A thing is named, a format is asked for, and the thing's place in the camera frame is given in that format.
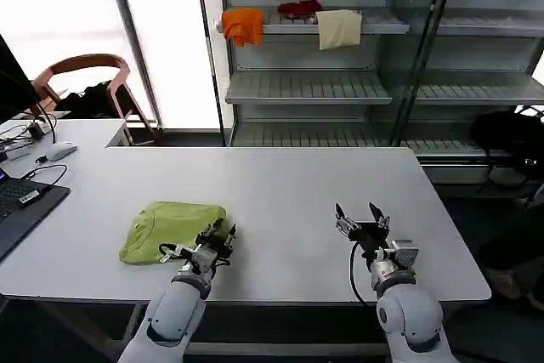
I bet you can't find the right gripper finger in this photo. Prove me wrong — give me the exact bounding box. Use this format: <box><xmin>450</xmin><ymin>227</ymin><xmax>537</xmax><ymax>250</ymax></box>
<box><xmin>367</xmin><ymin>201</ymin><xmax>391</xmax><ymax>229</ymax></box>
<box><xmin>334</xmin><ymin>202</ymin><xmax>357</xmax><ymax>233</ymax></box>

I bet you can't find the empty grey shelf rack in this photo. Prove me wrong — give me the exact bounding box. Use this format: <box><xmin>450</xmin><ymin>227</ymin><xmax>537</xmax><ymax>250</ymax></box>
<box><xmin>393</xmin><ymin>0</ymin><xmax>544</xmax><ymax>167</ymax></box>

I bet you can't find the grey window frame post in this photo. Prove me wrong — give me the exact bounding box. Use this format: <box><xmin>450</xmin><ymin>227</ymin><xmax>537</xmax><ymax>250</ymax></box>
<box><xmin>103</xmin><ymin>0</ymin><xmax>166</xmax><ymax>131</ymax></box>

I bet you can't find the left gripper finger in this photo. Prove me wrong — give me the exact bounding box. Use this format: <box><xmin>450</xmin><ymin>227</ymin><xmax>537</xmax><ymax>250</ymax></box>
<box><xmin>224</xmin><ymin>222</ymin><xmax>239</xmax><ymax>251</ymax></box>
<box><xmin>199</xmin><ymin>217</ymin><xmax>225</xmax><ymax>240</ymax></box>

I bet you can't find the grey shelf rack with cloths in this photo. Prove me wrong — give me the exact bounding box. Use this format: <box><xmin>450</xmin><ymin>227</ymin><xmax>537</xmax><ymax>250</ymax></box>
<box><xmin>217</xmin><ymin>0</ymin><xmax>411</xmax><ymax>147</ymax></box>

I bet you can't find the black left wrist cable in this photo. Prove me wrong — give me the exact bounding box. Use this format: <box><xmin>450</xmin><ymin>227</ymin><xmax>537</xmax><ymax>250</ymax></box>
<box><xmin>157</xmin><ymin>242</ymin><xmax>193</xmax><ymax>264</ymax></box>

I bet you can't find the white computer mouse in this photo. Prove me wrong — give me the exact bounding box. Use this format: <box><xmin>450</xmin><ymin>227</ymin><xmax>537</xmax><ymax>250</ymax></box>
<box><xmin>45</xmin><ymin>140</ymin><xmax>79</xmax><ymax>162</ymax></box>

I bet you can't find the black monitor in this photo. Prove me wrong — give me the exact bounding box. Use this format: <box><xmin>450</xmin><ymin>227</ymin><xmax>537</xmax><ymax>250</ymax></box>
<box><xmin>0</xmin><ymin>33</ymin><xmax>43</xmax><ymax>126</ymax></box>

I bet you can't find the person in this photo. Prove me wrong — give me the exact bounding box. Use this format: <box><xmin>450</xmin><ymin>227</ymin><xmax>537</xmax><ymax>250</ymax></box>
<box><xmin>479</xmin><ymin>182</ymin><xmax>544</xmax><ymax>303</ymax></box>

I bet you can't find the black laptop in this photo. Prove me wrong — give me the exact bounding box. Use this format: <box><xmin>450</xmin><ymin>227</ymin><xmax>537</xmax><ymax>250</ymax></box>
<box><xmin>0</xmin><ymin>168</ymin><xmax>72</xmax><ymax>262</ymax></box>

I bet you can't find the black laptop cable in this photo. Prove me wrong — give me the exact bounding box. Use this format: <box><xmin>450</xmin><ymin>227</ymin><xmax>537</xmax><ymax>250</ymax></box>
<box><xmin>23</xmin><ymin>163</ymin><xmax>69</xmax><ymax>188</ymax></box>

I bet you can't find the black backpack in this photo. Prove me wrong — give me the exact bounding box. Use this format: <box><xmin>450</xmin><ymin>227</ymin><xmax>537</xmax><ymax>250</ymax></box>
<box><xmin>469</xmin><ymin>111</ymin><xmax>544</xmax><ymax>160</ymax></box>

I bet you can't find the green t-shirt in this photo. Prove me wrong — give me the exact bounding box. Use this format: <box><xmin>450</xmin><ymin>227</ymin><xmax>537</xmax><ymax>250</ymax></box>
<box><xmin>118</xmin><ymin>201</ymin><xmax>228</xmax><ymax>266</ymax></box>

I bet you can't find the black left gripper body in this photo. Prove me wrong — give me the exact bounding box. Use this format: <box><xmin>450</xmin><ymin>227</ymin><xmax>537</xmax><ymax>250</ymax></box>
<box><xmin>195</xmin><ymin>230</ymin><xmax>234</xmax><ymax>261</ymax></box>

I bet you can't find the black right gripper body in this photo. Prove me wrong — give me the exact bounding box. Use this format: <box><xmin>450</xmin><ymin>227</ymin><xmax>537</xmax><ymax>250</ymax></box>
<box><xmin>347</xmin><ymin>220</ymin><xmax>391</xmax><ymax>250</ymax></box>

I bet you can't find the white flat device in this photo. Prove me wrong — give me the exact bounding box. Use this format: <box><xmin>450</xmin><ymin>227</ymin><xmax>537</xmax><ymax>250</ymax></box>
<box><xmin>0</xmin><ymin>122</ymin><xmax>36</xmax><ymax>162</ymax></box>

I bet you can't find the brown wooden chair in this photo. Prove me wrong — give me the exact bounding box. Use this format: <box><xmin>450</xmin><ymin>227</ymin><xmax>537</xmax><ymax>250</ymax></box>
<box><xmin>32</xmin><ymin>53</ymin><xmax>162</xmax><ymax>147</ymax></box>

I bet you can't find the black clothes pile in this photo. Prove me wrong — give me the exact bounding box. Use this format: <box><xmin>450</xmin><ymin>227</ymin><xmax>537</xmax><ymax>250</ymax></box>
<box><xmin>54</xmin><ymin>81</ymin><xmax>125</xmax><ymax>120</ymax></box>

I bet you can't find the grey usb dongle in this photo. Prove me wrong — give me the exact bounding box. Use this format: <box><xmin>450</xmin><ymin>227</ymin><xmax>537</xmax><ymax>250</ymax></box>
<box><xmin>19</xmin><ymin>190</ymin><xmax>44</xmax><ymax>207</ymax></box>

